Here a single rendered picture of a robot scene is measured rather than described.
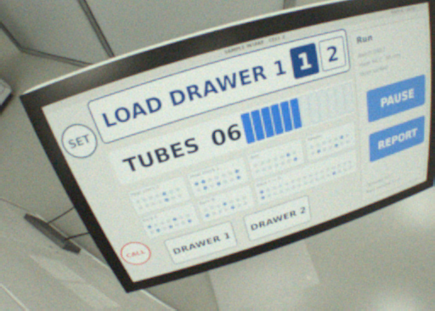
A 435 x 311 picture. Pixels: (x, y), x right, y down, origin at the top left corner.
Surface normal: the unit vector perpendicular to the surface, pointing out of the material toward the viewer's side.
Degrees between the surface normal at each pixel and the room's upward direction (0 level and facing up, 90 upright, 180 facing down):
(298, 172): 50
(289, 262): 3
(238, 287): 3
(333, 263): 0
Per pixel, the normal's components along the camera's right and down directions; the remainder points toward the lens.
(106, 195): 0.16, 0.38
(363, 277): -0.09, -0.43
